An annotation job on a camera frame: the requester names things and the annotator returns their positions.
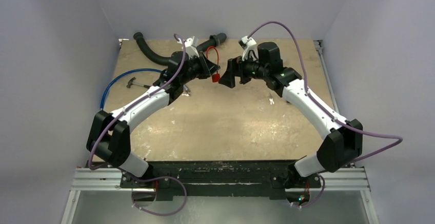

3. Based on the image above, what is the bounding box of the blue hose with metal fitting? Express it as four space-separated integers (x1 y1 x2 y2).
99 68 192 110

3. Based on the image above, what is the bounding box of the purple cable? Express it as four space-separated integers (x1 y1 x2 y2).
88 34 188 217
246 21 404 210

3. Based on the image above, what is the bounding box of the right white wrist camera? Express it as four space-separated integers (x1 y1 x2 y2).
239 36 257 61

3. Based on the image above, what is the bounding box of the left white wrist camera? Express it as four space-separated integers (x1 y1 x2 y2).
184 36 199 58

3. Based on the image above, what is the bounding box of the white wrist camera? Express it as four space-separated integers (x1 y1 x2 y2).
239 36 257 61
184 36 199 58

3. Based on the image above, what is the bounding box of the black corrugated hose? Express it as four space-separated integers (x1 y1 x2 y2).
132 31 227 66

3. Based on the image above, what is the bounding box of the aluminium frame rail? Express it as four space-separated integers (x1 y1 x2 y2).
61 168 379 223

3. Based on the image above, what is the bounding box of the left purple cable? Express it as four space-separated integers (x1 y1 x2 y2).
88 34 188 217

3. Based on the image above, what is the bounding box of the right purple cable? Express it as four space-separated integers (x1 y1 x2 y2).
246 21 404 210

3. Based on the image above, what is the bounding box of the small hammer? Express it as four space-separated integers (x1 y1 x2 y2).
126 77 151 89

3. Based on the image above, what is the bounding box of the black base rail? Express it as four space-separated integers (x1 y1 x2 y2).
122 160 325 201

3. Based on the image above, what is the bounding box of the red cable lock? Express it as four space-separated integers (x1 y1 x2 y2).
206 46 221 83

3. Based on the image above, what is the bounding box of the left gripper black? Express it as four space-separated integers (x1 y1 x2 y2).
180 51 220 85

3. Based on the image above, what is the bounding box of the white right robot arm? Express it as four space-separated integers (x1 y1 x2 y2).
219 38 363 187

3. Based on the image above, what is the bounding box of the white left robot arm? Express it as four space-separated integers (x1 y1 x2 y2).
86 51 220 188

